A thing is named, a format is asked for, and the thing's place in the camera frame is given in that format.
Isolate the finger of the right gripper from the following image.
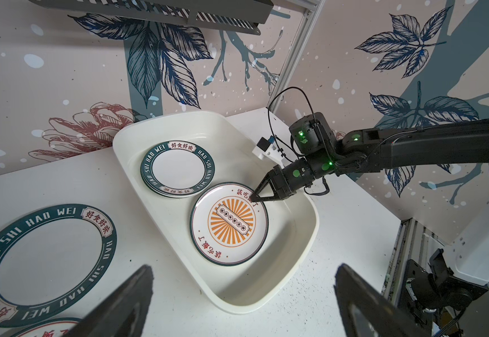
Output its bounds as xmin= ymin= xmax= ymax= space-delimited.
xmin=250 ymin=170 xmax=276 ymax=202

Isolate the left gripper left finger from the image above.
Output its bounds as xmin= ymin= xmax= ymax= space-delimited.
xmin=66 ymin=265 xmax=154 ymax=336

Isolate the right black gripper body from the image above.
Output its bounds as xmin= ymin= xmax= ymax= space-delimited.
xmin=269 ymin=158 xmax=325 ymax=200

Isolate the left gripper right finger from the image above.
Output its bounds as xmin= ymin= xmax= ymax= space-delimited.
xmin=334 ymin=263 xmax=428 ymax=337

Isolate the orange sunburst plate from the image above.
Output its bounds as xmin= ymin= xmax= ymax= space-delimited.
xmin=190 ymin=182 xmax=269 ymax=267
xmin=12 ymin=317 xmax=81 ymax=337

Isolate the green rim hao wei plate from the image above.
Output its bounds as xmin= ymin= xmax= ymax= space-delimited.
xmin=140 ymin=140 xmax=216 ymax=199

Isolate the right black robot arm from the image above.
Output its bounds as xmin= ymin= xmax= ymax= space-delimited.
xmin=251 ymin=112 xmax=489 ymax=202

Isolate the white plastic bin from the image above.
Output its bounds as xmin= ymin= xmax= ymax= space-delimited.
xmin=113 ymin=111 xmax=319 ymax=315

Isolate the green rim plate far left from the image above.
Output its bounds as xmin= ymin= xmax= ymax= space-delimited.
xmin=0 ymin=204 xmax=117 ymax=328

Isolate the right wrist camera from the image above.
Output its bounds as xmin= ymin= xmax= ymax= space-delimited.
xmin=252 ymin=136 xmax=285 ymax=168

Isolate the aluminium mounting rail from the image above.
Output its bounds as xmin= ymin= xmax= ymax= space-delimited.
xmin=382 ymin=218 xmax=443 ymax=325

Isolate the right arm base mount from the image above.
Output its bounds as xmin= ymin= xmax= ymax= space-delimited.
xmin=401 ymin=249 xmax=488 ymax=332

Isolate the black wire wall shelf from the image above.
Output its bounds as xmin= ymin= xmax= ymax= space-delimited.
xmin=33 ymin=0 xmax=273 ymax=35

